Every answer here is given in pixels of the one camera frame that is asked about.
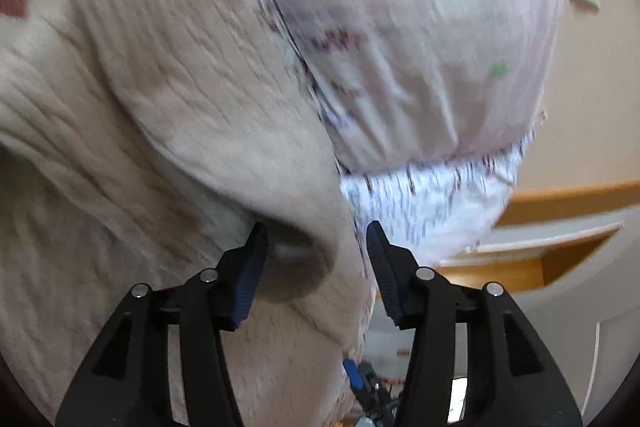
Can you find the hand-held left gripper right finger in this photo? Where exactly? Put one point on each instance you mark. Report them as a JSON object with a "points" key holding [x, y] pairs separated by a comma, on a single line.
{"points": [[387, 279]]}

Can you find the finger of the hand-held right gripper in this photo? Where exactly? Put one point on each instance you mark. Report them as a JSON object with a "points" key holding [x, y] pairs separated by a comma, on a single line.
{"points": [[352, 373]]}

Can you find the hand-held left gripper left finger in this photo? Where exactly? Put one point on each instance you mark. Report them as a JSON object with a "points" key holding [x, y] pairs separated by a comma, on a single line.
{"points": [[246, 287]]}

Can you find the beige knitted garment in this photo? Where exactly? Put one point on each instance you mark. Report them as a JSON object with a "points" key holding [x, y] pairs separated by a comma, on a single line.
{"points": [[165, 107]]}

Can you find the white printed garment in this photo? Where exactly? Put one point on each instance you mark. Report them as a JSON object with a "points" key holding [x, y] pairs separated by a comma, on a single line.
{"points": [[410, 47]]}

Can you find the wooden shelf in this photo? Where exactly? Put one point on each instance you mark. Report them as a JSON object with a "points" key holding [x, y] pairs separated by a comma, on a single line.
{"points": [[560, 202]]}

